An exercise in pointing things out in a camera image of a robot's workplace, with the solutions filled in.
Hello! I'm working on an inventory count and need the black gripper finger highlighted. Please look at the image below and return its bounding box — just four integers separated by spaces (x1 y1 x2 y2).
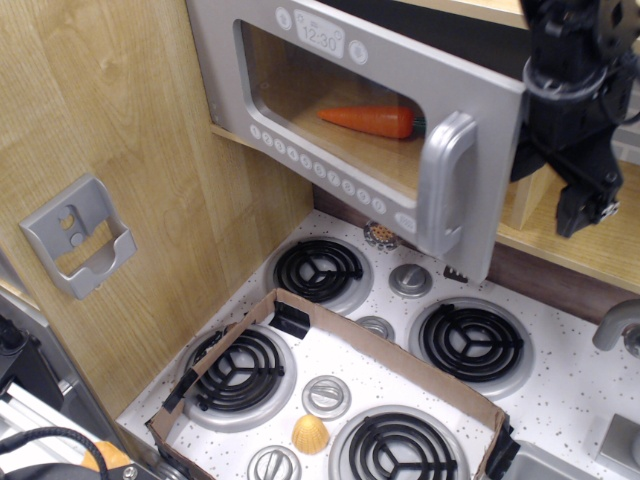
509 134 547 183
556 185 620 238

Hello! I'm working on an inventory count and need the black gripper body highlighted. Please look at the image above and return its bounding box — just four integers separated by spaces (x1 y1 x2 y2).
520 57 633 198

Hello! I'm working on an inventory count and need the grey toy microwave door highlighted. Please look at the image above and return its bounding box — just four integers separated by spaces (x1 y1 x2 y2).
187 1 528 282

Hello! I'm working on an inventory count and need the silver microwave door handle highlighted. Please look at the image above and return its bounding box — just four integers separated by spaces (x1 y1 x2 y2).
416 111 477 257

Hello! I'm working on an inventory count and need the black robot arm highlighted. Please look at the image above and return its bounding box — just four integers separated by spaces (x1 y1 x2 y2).
511 1 639 238

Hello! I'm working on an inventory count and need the grey toy faucet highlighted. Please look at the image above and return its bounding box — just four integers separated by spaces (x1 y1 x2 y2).
592 299 639 358

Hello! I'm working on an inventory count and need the orange toy carrot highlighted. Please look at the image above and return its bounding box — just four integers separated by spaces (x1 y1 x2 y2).
316 105 427 140

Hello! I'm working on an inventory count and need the hanging toy spatula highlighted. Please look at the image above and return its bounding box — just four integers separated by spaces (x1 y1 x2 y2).
442 265 469 284

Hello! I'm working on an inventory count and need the hanging toy strainer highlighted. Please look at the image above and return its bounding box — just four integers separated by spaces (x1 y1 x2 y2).
363 220 399 252

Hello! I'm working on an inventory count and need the back right black burner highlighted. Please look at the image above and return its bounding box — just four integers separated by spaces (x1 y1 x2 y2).
418 304 525 383

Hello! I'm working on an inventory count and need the black burner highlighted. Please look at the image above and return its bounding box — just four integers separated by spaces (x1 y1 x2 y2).
346 413 462 480
194 329 287 414
271 239 364 303
418 304 525 383

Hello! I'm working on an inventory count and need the back grey stove knob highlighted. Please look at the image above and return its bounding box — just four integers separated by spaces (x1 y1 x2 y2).
388 264 433 298

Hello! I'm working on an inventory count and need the grey stove knob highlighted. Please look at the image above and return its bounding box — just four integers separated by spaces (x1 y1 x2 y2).
301 375 352 421
247 445 302 480
388 264 433 298

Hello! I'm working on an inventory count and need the middle small grey knob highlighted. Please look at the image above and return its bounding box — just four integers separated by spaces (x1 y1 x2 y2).
356 316 395 342

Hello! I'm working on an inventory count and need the back left black burner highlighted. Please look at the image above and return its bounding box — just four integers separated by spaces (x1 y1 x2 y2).
271 239 364 303

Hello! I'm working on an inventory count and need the grey toy sink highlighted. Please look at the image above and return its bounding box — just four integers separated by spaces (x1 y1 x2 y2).
503 414 639 479

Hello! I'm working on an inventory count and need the brown cardboard fence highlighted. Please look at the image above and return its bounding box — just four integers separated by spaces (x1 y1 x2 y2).
146 289 520 479

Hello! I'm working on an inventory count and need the front right black burner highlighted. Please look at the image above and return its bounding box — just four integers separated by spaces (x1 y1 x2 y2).
346 413 462 480

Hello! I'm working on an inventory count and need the centre grey stove knob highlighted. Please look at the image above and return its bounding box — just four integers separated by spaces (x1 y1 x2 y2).
301 375 352 421

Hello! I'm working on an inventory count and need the front left black burner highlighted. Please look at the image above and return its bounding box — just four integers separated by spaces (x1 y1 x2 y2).
194 329 287 414

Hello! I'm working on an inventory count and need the yellow ridged toy shell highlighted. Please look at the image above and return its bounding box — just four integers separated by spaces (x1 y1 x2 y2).
291 414 330 455

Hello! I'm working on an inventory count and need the front grey stove knob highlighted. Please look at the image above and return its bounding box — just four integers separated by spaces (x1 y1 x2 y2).
247 445 302 480

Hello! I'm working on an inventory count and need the orange toy at bottom left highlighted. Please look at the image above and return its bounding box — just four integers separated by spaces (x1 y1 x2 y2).
80 441 131 472

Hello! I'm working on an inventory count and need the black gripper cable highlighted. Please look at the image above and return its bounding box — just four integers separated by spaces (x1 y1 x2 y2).
599 54 640 126

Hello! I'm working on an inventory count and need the grey wall phone holder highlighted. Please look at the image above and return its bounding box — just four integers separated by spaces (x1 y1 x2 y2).
19 174 137 300

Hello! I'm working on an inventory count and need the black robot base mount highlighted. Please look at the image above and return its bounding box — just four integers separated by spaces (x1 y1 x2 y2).
1 316 64 411

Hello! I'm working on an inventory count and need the black braided cable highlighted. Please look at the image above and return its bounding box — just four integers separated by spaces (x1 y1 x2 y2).
0 425 109 480

